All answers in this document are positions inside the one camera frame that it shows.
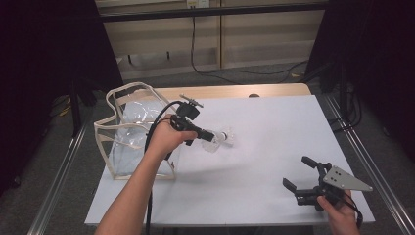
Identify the small yellow strip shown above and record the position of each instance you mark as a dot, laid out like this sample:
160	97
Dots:
65	111

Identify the aluminium rail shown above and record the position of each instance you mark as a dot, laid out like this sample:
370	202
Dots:
378	178
54	192

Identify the person's left hand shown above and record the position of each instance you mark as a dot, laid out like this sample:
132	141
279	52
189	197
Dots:
163	138

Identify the light wooden shelving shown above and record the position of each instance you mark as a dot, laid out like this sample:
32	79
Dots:
261	32

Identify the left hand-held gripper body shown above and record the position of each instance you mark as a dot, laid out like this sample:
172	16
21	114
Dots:
187	112

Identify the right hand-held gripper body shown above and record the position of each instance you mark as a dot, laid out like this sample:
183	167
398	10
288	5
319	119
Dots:
344	181

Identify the person's right hand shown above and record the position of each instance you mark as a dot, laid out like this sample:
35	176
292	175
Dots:
339	217

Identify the white table cover sheet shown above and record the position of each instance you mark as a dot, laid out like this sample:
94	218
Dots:
254	196

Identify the white shuttlecock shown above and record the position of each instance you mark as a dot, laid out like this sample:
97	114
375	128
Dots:
225	135

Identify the white wall socket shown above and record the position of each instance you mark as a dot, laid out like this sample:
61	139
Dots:
199	3

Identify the black curtain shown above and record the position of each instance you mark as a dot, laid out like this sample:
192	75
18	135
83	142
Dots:
385	49
39	65

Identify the black horizontal bar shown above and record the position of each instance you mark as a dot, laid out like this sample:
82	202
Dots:
228	10

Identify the clear plastic bag beige trim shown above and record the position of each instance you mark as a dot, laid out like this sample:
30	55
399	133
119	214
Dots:
130	156

